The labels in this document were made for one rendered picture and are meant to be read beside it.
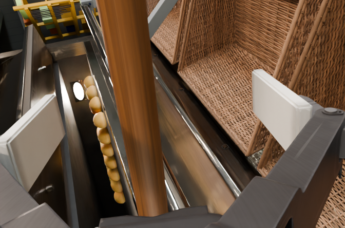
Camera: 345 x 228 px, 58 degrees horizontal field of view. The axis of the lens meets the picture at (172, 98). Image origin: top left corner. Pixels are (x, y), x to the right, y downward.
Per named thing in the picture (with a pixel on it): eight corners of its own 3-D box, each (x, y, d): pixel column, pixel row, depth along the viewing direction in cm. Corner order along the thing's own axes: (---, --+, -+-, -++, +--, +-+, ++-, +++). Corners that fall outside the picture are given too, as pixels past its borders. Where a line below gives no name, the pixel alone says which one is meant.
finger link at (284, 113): (296, 106, 14) (313, 104, 14) (251, 69, 20) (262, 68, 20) (295, 165, 15) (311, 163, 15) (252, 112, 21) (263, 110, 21)
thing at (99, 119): (127, 205, 170) (117, 209, 169) (110, 150, 208) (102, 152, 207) (105, 117, 136) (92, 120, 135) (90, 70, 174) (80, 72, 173)
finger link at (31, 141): (25, 198, 15) (9, 201, 15) (65, 134, 21) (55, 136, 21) (7, 141, 14) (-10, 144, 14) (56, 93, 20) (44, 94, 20)
